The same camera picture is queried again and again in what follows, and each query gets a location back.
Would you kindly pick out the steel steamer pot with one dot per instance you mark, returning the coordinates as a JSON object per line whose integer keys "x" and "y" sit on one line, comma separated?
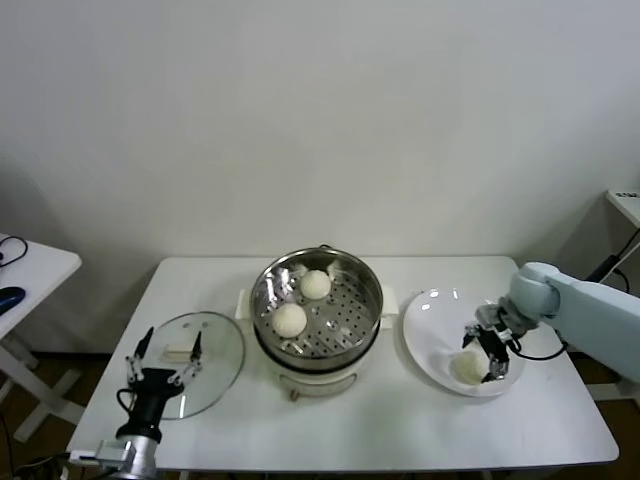
{"x": 320, "y": 382}

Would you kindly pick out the white steamed baozi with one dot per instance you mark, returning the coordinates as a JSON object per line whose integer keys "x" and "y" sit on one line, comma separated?
{"x": 289, "y": 320}
{"x": 467, "y": 367}
{"x": 315, "y": 285}

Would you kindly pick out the white folding side table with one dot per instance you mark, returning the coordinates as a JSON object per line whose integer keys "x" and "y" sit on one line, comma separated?
{"x": 45, "y": 265}

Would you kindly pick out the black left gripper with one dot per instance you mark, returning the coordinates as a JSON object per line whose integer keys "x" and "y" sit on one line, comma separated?
{"x": 150, "y": 390}

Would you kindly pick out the white round plate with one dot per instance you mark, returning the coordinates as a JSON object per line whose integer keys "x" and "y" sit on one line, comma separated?
{"x": 425, "y": 320}

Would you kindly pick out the stainless steel steamer basket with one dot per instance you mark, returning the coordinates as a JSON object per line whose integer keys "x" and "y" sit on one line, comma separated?
{"x": 340, "y": 325}

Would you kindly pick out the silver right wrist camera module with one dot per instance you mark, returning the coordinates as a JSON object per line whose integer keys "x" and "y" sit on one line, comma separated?
{"x": 487, "y": 312}

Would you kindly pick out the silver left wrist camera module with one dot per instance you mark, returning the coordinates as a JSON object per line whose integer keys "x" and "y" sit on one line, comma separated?
{"x": 102, "y": 452}

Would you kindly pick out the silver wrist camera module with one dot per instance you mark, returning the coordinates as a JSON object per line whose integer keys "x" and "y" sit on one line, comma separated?
{"x": 102, "y": 452}
{"x": 487, "y": 312}

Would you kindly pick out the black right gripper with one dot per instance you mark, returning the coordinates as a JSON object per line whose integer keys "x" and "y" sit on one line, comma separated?
{"x": 492, "y": 342}

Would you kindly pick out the blue computer mouse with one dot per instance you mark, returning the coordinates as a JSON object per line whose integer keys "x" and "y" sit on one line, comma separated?
{"x": 10, "y": 297}

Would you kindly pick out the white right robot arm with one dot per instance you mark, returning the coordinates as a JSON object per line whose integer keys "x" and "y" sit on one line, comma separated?
{"x": 590, "y": 310}

